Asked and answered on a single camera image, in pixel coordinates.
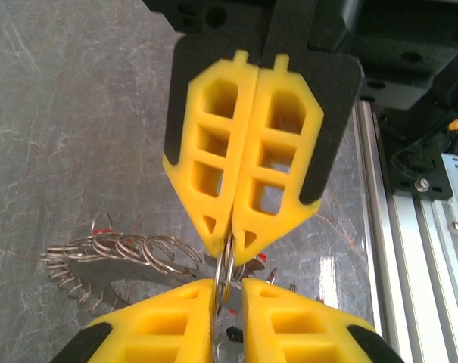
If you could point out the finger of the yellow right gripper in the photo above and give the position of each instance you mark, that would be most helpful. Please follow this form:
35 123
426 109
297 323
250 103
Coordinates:
308 125
192 151

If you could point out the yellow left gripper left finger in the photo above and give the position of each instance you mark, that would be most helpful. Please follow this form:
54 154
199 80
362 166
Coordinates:
164 332

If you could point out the round metal keyring plate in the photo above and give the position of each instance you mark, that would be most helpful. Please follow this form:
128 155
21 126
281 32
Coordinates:
138 270

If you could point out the yellow power connector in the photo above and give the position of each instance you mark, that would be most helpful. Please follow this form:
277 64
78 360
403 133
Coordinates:
454 126

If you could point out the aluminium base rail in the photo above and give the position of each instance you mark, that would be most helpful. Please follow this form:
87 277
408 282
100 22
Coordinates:
402 264

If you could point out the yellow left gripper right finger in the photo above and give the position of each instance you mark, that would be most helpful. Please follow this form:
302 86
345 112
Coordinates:
289 332

